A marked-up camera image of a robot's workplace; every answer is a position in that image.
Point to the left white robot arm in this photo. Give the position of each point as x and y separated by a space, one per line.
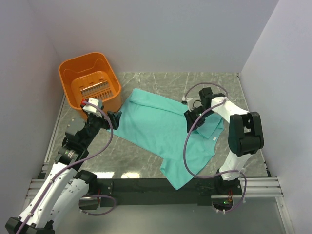
66 183

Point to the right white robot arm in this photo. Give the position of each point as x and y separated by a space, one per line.
245 136

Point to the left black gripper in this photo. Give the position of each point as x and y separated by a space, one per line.
115 116

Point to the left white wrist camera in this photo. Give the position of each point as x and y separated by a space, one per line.
92 107

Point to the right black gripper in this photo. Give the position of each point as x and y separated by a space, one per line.
190 119

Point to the teal t-shirt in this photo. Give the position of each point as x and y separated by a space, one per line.
158 125

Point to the orange plastic basket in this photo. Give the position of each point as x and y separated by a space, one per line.
90 76

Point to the aluminium frame rail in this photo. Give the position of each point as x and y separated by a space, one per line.
263 187

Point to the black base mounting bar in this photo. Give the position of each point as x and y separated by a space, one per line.
159 191

